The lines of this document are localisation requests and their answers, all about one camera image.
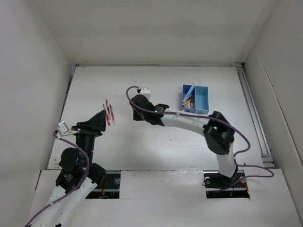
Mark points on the light blue storage bin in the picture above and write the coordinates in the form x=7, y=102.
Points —
x=201, y=100

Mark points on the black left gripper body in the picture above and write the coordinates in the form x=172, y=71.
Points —
x=86, y=139

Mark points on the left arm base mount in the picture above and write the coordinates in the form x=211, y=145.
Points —
x=110, y=189

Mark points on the light blue correction tape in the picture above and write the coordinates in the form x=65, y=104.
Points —
x=190, y=90

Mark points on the yellow black utility knife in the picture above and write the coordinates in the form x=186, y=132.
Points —
x=187, y=102

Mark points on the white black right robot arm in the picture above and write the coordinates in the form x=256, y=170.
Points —
x=218, y=135

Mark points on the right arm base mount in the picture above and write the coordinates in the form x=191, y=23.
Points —
x=218, y=186

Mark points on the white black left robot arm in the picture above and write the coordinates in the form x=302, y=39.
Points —
x=78, y=176

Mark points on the aluminium rail right edge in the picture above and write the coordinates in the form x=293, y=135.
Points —
x=264, y=148

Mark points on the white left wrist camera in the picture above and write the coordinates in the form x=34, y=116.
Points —
x=63, y=129

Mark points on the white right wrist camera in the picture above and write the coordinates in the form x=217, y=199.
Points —
x=145, y=91

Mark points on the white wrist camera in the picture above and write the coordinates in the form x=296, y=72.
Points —
x=63, y=129
x=145, y=91

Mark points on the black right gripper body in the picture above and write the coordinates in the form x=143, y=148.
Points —
x=140, y=116

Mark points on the purple blue storage bin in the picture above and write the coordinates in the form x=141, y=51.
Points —
x=185, y=88

